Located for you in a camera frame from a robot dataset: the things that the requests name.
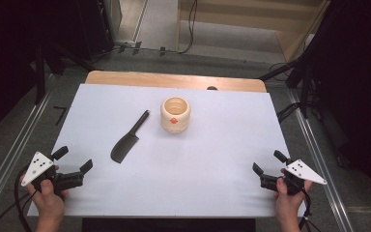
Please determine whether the metal floor rail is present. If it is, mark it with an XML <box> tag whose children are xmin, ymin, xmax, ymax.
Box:
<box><xmin>286</xmin><ymin>88</ymin><xmax>356</xmax><ymax>232</ymax></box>
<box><xmin>0</xmin><ymin>73</ymin><xmax>60</xmax><ymax>220</ymax></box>

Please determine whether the person's left hand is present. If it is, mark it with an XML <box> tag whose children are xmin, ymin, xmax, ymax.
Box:
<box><xmin>25</xmin><ymin>164</ymin><xmax>70</xmax><ymax>224</ymax></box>

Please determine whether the dark cabinet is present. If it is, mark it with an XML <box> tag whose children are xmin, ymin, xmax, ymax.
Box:
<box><xmin>75</xmin><ymin>0</ymin><xmax>115</xmax><ymax>62</ymax></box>

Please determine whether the black hanging cable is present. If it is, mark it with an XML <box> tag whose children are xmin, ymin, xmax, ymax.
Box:
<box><xmin>177</xmin><ymin>0</ymin><xmax>198</xmax><ymax>55</ymax></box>

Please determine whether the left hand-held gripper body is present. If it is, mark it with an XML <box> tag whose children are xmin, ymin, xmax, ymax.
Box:
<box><xmin>20</xmin><ymin>150</ymin><xmax>85</xmax><ymax>197</ymax></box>

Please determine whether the wooden shelf unit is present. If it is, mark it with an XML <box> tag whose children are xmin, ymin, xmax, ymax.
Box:
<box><xmin>177</xmin><ymin>0</ymin><xmax>331</xmax><ymax>64</ymax></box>

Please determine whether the right hand-held gripper cable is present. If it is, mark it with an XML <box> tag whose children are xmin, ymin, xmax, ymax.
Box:
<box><xmin>298</xmin><ymin>187</ymin><xmax>322</xmax><ymax>232</ymax></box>

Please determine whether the person's right hand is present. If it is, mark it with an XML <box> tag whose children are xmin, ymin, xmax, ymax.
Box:
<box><xmin>273</xmin><ymin>168</ymin><xmax>313</xmax><ymax>224</ymax></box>

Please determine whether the black metal stand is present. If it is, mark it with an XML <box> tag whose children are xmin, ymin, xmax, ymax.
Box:
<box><xmin>259</xmin><ymin>0</ymin><xmax>339</xmax><ymax>120</ymax></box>
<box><xmin>33</xmin><ymin>40</ymin><xmax>96</xmax><ymax>105</ymax></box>

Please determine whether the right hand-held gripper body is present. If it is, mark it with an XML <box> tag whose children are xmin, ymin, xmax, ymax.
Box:
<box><xmin>259</xmin><ymin>159</ymin><xmax>328</xmax><ymax>196</ymax></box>

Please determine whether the hand-held gripper cable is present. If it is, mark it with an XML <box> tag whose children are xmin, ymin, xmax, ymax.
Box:
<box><xmin>0</xmin><ymin>164</ymin><xmax>37</xmax><ymax>232</ymax></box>
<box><xmin>298</xmin><ymin>187</ymin><xmax>322</xmax><ymax>232</ymax></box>

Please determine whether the cream ceramic cup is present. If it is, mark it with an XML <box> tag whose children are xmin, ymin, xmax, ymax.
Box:
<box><xmin>159</xmin><ymin>96</ymin><xmax>192</xmax><ymax>134</ymax></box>

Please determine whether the white board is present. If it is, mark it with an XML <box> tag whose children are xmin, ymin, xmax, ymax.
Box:
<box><xmin>27</xmin><ymin>83</ymin><xmax>307</xmax><ymax>218</ymax></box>

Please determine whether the left hand-held gripper cable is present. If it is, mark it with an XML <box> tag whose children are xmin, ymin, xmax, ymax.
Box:
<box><xmin>0</xmin><ymin>164</ymin><xmax>37</xmax><ymax>232</ymax></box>

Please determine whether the black panel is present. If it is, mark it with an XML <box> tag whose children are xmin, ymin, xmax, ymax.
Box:
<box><xmin>81</xmin><ymin>217</ymin><xmax>257</xmax><ymax>232</ymax></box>

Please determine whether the black kitchen knife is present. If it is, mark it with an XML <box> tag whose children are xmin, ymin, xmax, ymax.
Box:
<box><xmin>110</xmin><ymin>109</ymin><xmax>151</xmax><ymax>164</ymax></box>

